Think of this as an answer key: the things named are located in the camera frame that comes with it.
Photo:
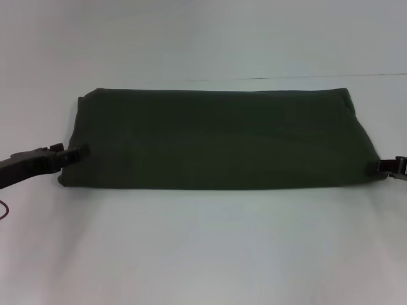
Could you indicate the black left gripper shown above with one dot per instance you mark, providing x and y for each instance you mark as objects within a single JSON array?
[{"x": 25, "y": 166}]

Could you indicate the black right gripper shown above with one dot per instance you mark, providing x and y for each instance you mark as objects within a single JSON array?
[{"x": 402, "y": 171}]

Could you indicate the dark green shirt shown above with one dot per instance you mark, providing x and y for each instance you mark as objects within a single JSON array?
[{"x": 222, "y": 143}]

